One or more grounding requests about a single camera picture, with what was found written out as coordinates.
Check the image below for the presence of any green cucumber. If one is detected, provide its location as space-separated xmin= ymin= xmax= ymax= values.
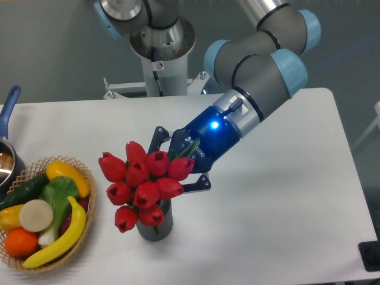
xmin=1 ymin=173 xmax=49 ymax=210

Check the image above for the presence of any white frame at right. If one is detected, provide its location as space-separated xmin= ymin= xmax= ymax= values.
xmin=352 ymin=102 xmax=379 ymax=154

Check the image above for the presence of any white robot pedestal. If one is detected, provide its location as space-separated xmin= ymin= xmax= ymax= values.
xmin=102 ymin=16 xmax=212 ymax=100

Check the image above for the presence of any woven wicker basket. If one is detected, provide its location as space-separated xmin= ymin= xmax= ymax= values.
xmin=1 ymin=156 xmax=97 ymax=274

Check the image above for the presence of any red tulip bouquet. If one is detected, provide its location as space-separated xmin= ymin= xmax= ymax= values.
xmin=98 ymin=140 xmax=200 ymax=233

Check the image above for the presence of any dark grey ribbed vase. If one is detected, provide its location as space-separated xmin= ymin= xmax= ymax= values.
xmin=137 ymin=199 xmax=173 ymax=242

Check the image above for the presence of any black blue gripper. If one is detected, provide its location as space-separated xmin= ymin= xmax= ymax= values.
xmin=147 ymin=106 xmax=240 ymax=193

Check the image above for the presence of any yellow banana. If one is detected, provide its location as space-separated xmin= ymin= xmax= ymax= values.
xmin=23 ymin=196 xmax=87 ymax=269

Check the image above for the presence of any yellow squash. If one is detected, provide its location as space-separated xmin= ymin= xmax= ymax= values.
xmin=46 ymin=161 xmax=90 ymax=198

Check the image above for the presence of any yellow bell pepper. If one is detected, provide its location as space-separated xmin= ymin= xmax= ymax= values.
xmin=1 ymin=204 xmax=24 ymax=232

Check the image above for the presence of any black device at edge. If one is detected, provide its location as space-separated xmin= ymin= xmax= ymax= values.
xmin=358 ymin=240 xmax=379 ymax=272

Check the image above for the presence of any blue handled saucepan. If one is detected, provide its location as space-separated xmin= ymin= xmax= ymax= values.
xmin=1 ymin=85 xmax=26 ymax=201

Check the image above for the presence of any purple eggplant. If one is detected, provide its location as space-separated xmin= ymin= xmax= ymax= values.
xmin=60 ymin=197 xmax=89 ymax=236

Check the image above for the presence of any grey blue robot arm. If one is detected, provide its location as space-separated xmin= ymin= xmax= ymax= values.
xmin=94 ymin=1 xmax=321 ymax=192

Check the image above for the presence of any green bok choy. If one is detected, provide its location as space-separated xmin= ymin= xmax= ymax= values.
xmin=38 ymin=176 xmax=79 ymax=248

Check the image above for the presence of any orange fruit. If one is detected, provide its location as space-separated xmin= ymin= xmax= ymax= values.
xmin=5 ymin=228 xmax=38 ymax=257

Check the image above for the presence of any beige round slice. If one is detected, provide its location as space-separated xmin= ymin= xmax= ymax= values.
xmin=18 ymin=199 xmax=53 ymax=232

